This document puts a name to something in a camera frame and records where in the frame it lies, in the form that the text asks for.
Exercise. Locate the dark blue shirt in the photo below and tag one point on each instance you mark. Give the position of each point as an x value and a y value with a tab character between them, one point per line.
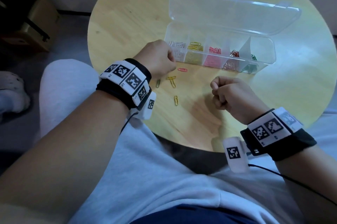
194	216

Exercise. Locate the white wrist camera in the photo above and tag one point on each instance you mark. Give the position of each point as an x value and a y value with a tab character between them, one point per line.
147	112
237	166

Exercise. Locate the green paper clip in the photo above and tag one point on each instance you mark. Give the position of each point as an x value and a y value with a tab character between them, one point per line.
158	83

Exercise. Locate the red paper clip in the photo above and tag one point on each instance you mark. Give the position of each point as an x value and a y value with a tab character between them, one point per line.
182	69

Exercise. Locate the heap of red paper clips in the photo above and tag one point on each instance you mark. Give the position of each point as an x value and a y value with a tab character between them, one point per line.
230	64

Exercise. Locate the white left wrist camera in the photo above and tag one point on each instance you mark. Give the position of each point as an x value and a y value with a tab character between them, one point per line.
147	112

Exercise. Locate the heap of white paper clips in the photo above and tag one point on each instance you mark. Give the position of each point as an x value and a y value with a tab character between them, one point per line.
179	45

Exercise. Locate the person's right forearm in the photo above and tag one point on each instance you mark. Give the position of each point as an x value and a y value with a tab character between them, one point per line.
316	173

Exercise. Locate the person's left hand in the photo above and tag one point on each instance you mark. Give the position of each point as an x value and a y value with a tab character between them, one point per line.
155	58

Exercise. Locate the black wristband white markers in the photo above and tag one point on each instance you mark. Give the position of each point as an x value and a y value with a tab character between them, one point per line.
113	89
295	145

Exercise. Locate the yellow paper clip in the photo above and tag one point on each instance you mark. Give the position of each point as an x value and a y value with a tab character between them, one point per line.
171	77
173	83
176	100

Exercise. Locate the heap of pink paper clips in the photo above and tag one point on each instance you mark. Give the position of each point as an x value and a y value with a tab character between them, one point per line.
212	60

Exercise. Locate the black right wristband white markers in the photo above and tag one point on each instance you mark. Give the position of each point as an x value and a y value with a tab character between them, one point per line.
295	145

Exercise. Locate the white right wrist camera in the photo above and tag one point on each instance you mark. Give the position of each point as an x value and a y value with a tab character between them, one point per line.
237	166

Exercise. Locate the clear plastic compartment box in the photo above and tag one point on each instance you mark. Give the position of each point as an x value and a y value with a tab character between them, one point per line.
231	13

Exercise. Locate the heap of green paper clips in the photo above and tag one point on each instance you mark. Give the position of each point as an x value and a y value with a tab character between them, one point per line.
250	68

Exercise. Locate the black left wristband white markers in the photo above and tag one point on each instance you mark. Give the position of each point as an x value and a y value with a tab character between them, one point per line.
113	89

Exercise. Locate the person's left forearm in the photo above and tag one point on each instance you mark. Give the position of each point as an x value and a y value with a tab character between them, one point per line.
52	166

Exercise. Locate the heap of yellow paper clips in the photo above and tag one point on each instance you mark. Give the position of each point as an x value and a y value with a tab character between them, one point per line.
193	58

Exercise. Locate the person's right hand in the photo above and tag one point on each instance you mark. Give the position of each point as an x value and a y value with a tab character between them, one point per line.
237	97

